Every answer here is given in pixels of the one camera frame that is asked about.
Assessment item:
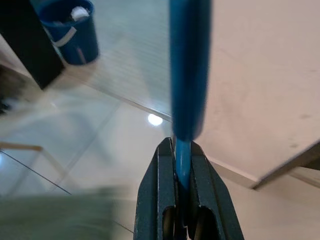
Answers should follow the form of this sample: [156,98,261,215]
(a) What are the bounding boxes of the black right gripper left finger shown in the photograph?
[133,136,179,240]

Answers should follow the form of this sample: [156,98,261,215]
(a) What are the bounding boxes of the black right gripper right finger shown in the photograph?
[187,142,243,240]

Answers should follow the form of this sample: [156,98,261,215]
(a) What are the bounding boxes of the grey-green shorts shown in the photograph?
[0,183,141,240]

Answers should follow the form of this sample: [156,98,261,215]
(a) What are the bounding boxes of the blue plastic clothes hanger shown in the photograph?
[168,0,214,227]

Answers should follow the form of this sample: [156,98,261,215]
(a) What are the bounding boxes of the white chair wooden legs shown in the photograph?
[0,141,78,187]

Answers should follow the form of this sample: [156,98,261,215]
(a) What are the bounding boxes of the blue plastic bucket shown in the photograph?
[31,0,100,66]

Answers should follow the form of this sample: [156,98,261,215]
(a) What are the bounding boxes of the white rag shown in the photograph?
[70,5,90,20]

